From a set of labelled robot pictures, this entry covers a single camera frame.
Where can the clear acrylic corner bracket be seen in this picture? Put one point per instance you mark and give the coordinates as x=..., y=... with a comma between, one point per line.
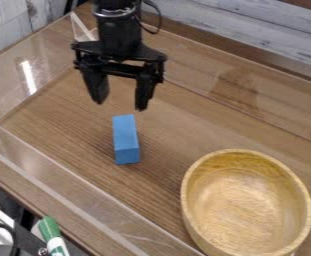
x=82, y=33

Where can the blue rectangular block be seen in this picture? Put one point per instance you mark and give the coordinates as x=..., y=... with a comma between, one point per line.
x=126, y=143

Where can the clear acrylic tray wall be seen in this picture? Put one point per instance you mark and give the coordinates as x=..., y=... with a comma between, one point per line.
x=104, y=226

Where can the brown wooden bowl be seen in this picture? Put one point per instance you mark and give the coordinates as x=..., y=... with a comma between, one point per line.
x=246, y=206

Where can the green white marker pen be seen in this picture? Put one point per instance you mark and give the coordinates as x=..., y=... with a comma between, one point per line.
x=51, y=235

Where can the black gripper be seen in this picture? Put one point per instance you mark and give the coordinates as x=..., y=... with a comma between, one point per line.
x=119, y=54

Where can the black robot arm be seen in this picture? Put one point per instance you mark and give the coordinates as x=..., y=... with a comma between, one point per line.
x=122, y=8

